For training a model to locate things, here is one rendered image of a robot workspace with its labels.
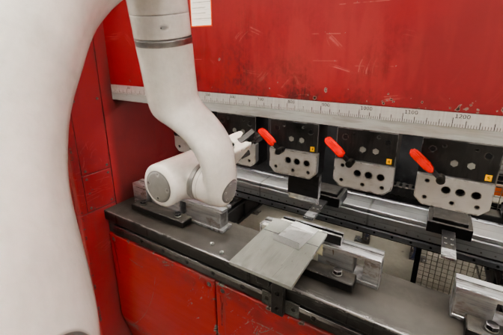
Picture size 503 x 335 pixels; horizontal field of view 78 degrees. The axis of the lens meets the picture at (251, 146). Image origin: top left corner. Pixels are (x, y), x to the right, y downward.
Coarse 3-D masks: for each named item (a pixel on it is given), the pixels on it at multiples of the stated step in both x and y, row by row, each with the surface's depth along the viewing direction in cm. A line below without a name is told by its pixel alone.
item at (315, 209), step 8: (328, 184) 120; (320, 192) 115; (328, 192) 113; (336, 192) 113; (344, 192) 116; (320, 200) 113; (328, 200) 113; (336, 200) 111; (312, 208) 108; (320, 208) 108; (304, 216) 102; (312, 216) 102
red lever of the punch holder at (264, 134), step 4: (260, 128) 90; (260, 132) 90; (264, 132) 89; (268, 132) 90; (264, 136) 89; (268, 136) 89; (268, 140) 89; (272, 140) 89; (272, 144) 89; (276, 144) 89; (276, 148) 89; (280, 148) 88; (284, 148) 90; (276, 152) 88; (280, 152) 87
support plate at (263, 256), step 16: (272, 224) 98; (288, 224) 98; (256, 240) 90; (272, 240) 90; (320, 240) 90; (240, 256) 83; (256, 256) 83; (272, 256) 83; (288, 256) 83; (304, 256) 83; (256, 272) 77; (272, 272) 77; (288, 272) 77; (288, 288) 73
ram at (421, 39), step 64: (256, 0) 84; (320, 0) 76; (384, 0) 69; (448, 0) 63; (128, 64) 118; (256, 64) 89; (320, 64) 80; (384, 64) 72; (448, 64) 65; (384, 128) 75; (448, 128) 68
